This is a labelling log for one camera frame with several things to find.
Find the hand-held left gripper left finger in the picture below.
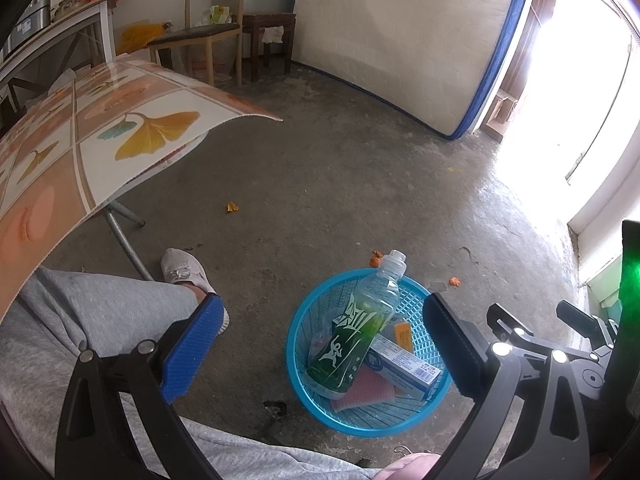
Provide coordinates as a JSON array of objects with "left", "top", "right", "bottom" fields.
[{"left": 55, "top": 292, "right": 225, "bottom": 480}]

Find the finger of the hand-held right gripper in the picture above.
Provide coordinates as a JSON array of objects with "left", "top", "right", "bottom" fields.
[
  {"left": 556, "top": 300, "right": 618, "bottom": 348},
  {"left": 486, "top": 302, "right": 551, "bottom": 356}
]

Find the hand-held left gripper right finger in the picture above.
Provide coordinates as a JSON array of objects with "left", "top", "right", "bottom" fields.
[{"left": 422, "top": 292, "right": 593, "bottom": 480}]

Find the orange white medicine box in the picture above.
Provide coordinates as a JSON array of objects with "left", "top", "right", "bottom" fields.
[{"left": 392, "top": 321, "right": 416, "bottom": 353}]

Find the blue white toothpaste box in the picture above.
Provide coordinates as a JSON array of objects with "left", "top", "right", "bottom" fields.
[{"left": 367, "top": 332, "right": 443, "bottom": 403}]

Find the pink mesh sponge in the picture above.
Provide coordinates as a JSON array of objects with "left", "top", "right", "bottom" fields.
[{"left": 330, "top": 362, "right": 396, "bottom": 411}]

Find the green plastic bottle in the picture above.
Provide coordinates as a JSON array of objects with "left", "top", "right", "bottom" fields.
[{"left": 306, "top": 249, "right": 407, "bottom": 401}]

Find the blue plastic basket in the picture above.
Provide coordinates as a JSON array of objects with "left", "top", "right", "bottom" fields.
[{"left": 286, "top": 267, "right": 453, "bottom": 438}]

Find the white sneaker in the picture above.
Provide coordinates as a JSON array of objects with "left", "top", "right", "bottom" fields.
[{"left": 160, "top": 247, "right": 231, "bottom": 333}]

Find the small black object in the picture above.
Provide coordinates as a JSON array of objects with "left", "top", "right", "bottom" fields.
[{"left": 262, "top": 399, "right": 288, "bottom": 428}]

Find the metal table leg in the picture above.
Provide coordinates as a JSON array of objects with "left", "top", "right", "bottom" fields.
[{"left": 100, "top": 199, "right": 157, "bottom": 282}]

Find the pink clothing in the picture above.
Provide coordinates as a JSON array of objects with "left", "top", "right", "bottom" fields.
[{"left": 372, "top": 451, "right": 443, "bottom": 480}]

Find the brown cardboard box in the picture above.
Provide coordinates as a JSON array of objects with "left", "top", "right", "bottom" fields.
[{"left": 482, "top": 90, "right": 518, "bottom": 136}]

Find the white mattress blue edge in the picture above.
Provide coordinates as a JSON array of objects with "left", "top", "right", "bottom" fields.
[{"left": 291, "top": 0, "right": 543, "bottom": 142}]

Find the wooden chair black seat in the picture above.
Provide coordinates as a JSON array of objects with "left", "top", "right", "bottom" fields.
[{"left": 148, "top": 0, "right": 251, "bottom": 88}]

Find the orange plastic bag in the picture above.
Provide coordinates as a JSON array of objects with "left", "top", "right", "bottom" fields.
[{"left": 117, "top": 20, "right": 173, "bottom": 56}]

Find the white printed bag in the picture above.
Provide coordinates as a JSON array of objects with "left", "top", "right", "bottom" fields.
[{"left": 197, "top": 4, "right": 236, "bottom": 27}]

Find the dark wooden stool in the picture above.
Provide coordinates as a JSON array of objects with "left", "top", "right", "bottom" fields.
[{"left": 241, "top": 11, "right": 297, "bottom": 83}]

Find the white side table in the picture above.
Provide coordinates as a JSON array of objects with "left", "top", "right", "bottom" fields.
[{"left": 0, "top": 0, "right": 118, "bottom": 111}]

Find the steel pot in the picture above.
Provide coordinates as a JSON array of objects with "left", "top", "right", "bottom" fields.
[{"left": 2, "top": 0, "right": 53, "bottom": 56}]

